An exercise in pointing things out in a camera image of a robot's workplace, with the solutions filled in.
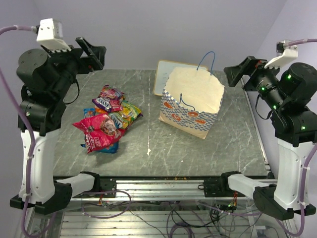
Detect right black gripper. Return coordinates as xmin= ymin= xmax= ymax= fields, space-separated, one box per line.
xmin=223 ymin=55 xmax=285 ymax=110

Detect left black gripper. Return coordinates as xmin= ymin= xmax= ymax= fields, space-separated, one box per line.
xmin=43 ymin=36 xmax=107 ymax=100

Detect purple snack packet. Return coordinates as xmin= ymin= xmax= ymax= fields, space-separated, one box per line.
xmin=92 ymin=85 xmax=124 ymax=113

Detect blue checkered paper bag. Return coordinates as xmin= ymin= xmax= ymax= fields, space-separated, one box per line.
xmin=158 ymin=65 xmax=224 ymax=139

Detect orange snack packet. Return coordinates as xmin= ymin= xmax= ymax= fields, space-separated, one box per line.
xmin=94 ymin=106 xmax=107 ymax=114

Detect brown m&m packet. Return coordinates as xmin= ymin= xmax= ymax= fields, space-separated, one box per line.
xmin=83 ymin=108 xmax=96 ymax=119

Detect yellow green snack packet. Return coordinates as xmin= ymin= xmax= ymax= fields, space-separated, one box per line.
xmin=108 ymin=100 xmax=142 ymax=129

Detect red snack packet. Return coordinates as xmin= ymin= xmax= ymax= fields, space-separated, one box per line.
xmin=72 ymin=114 xmax=125 ymax=154

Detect blue candy packet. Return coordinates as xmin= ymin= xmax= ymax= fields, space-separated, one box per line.
xmin=98 ymin=142 xmax=119 ymax=154

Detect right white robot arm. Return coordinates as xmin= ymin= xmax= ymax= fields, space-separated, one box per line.
xmin=218 ymin=56 xmax=317 ymax=221

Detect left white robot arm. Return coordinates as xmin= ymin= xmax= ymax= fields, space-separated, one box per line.
xmin=10 ymin=37 xmax=106 ymax=215

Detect small whiteboard on stand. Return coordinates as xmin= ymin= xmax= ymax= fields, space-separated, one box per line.
xmin=153 ymin=60 xmax=209 ymax=96

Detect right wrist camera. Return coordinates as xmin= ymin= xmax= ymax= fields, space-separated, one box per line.
xmin=264 ymin=40 xmax=298 ymax=69

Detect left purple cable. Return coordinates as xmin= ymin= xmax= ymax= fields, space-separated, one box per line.
xmin=0 ymin=24 xmax=132 ymax=238

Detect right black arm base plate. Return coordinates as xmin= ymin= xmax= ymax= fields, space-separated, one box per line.
xmin=197 ymin=180 xmax=244 ymax=198

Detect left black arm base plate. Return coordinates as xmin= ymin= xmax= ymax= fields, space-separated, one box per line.
xmin=74 ymin=178 xmax=117 ymax=198

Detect aluminium mounting rail frame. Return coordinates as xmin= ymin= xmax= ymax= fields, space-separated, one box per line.
xmin=18 ymin=176 xmax=298 ymax=238

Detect loose cables under frame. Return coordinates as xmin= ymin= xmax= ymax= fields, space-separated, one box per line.
xmin=81 ymin=198 xmax=273 ymax=238

